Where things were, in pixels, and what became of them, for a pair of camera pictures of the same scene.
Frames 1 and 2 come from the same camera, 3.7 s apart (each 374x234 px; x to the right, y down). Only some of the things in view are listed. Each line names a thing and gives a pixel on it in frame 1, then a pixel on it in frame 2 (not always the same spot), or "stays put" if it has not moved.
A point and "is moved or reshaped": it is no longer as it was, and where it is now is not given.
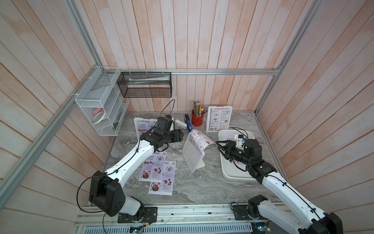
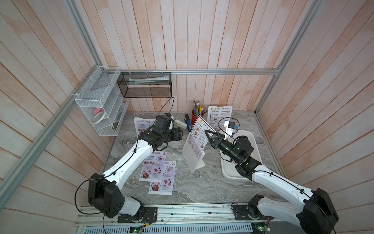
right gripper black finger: [223, 148] → [211, 135]
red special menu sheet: [165, 187] stays put
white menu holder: [143, 125] stays put
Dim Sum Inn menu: [199, 140] is moved or reshaped
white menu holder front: [218, 118] stays put
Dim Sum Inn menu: [219, 119] stays put
